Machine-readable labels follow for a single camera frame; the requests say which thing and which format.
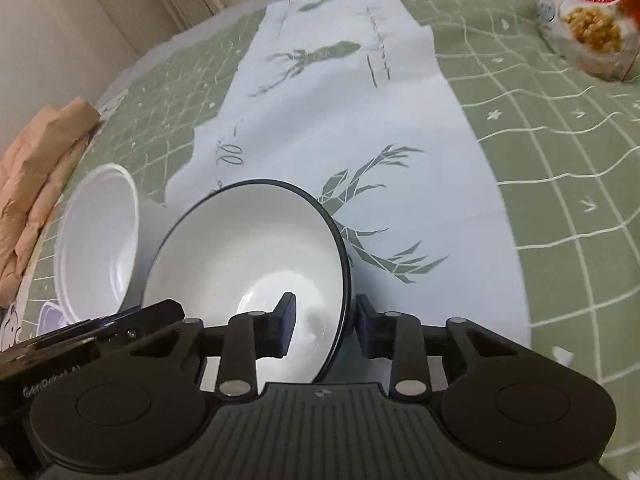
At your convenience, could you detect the green grid bedsheet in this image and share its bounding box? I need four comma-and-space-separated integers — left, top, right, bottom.
30, 0, 640, 480

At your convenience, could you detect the white deer printed cloth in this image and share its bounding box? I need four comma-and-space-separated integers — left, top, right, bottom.
162, 0, 536, 356

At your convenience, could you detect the white bowl with dark rim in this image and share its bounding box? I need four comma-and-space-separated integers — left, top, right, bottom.
141, 178, 349, 386

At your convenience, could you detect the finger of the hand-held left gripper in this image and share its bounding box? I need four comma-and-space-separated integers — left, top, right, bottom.
30, 299, 185, 348

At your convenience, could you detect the white plastic bowl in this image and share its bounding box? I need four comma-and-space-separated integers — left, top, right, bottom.
54, 163, 168, 323

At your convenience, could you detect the cereal bag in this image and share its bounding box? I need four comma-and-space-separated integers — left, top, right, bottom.
522, 0, 640, 83

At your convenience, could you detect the cartoon printed cloth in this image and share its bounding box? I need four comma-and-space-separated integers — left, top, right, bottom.
0, 280, 68, 353

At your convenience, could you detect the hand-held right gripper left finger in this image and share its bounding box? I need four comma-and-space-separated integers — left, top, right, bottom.
131, 292, 297, 398

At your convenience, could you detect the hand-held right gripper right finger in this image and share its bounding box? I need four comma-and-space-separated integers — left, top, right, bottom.
354, 294, 521, 398

